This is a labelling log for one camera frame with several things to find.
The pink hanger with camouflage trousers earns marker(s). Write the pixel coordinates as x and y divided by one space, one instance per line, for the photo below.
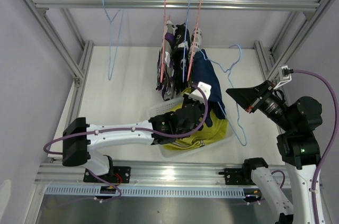
163 44

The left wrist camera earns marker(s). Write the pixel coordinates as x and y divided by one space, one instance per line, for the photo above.
201 93

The black white patterned trousers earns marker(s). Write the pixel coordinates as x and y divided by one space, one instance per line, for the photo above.
177 56

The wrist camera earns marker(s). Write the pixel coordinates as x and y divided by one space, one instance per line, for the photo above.
284 76
201 93

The pink hanger with newsprint trousers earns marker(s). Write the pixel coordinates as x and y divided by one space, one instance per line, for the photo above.
192 56

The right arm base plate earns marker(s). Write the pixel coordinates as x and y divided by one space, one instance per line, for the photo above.
233 176

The light blue wire hanger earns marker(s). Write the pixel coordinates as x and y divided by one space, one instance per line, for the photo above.
113 47

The blue hanger with black trousers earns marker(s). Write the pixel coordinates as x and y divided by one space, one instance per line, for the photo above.
183 61

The slotted cable duct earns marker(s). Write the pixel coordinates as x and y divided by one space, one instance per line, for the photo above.
148 191

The newsprint patterned trousers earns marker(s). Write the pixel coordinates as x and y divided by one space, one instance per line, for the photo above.
197 41

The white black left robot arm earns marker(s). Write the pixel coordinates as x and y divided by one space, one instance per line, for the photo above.
82 140

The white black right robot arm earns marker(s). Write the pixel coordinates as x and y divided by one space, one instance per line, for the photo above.
297 147

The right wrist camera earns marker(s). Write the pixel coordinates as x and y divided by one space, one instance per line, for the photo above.
284 76

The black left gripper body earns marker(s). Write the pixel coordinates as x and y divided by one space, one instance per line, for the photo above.
186 100

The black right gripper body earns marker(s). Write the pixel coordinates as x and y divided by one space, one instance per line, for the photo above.
267 104

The yellow trousers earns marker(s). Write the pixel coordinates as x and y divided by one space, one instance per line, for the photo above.
213 130

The aluminium frame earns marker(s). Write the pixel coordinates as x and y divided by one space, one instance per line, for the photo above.
46 44

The navy blue denim trousers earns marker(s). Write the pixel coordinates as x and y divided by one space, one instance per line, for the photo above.
203 71

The purple camouflage trousers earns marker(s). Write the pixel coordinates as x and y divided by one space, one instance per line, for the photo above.
166 88

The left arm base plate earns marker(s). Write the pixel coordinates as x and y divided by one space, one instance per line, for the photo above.
119 175

